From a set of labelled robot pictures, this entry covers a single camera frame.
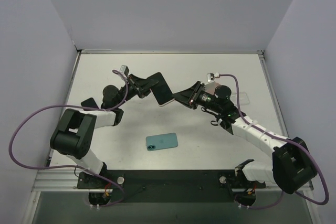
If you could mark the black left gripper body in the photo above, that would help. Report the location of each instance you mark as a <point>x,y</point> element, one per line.
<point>135,86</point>

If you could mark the black smartphone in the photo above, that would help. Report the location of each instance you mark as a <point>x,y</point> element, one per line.
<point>89,104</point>

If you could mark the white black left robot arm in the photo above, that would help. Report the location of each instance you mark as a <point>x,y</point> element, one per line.
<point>74,132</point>

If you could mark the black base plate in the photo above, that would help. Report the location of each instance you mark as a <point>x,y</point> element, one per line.
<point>166,186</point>

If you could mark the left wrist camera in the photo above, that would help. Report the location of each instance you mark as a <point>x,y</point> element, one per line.
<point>124,71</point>

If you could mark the teal smartphone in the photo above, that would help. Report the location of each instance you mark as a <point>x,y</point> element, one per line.
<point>161,142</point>

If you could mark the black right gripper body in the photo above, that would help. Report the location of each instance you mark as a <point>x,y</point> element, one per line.
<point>196,94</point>

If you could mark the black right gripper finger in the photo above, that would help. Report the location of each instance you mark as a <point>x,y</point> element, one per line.
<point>189,93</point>
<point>184,100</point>

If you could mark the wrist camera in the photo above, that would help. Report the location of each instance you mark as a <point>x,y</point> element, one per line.
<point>212,76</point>
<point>124,71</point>

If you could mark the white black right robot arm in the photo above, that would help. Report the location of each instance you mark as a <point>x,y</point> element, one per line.
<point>291,167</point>

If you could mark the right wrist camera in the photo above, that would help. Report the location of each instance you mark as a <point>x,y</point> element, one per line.
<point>212,76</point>

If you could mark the phone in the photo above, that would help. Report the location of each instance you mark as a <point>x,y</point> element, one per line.
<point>161,89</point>
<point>210,87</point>

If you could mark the clear phone case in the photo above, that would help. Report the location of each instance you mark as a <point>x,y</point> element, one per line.
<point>242,98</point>

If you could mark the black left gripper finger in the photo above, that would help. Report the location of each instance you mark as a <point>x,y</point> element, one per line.
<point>146,89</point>
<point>143,78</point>

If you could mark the aluminium front rail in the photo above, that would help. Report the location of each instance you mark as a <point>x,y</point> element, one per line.
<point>56,181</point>

